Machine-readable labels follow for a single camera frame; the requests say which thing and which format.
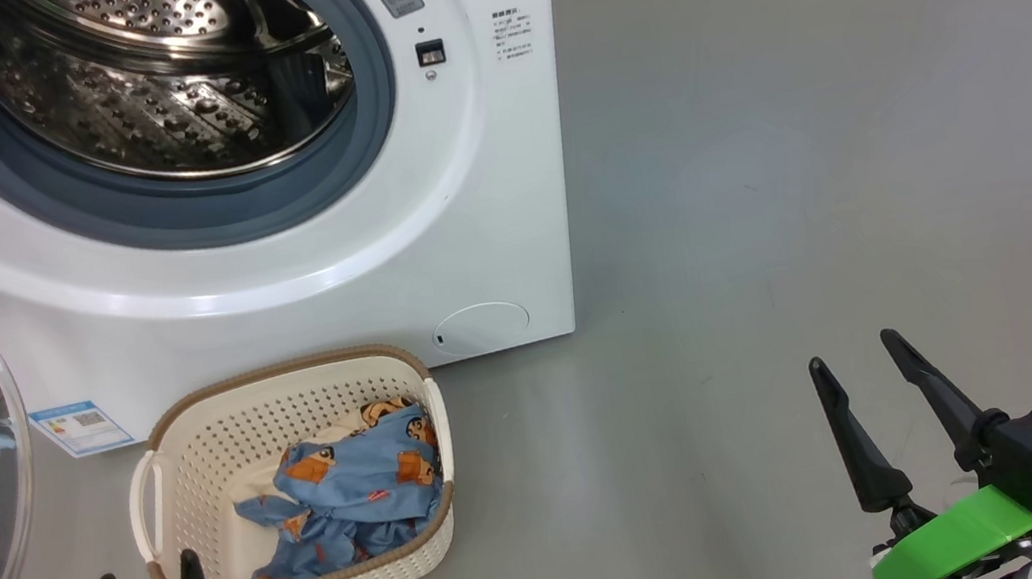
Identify white front-load washing machine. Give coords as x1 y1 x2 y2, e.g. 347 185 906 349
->
0 0 611 469

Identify cream perforated laundry basket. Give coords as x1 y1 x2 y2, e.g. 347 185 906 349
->
112 335 472 579

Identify round white drain filter cover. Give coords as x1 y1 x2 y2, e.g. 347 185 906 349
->
429 297 535 362

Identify blue energy label sticker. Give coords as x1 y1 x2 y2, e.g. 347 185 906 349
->
26 393 138 465

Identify grey rubber door gasket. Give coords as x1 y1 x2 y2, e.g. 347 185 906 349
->
0 0 416 279

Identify stainless steel drum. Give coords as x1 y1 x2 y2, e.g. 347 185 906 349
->
0 0 367 209

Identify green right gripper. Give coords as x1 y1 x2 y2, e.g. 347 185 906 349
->
804 308 1032 579

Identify cream and blue garment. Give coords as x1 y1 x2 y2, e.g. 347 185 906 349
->
217 392 457 579

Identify small printed text label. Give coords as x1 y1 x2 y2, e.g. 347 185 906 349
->
489 5 537 65

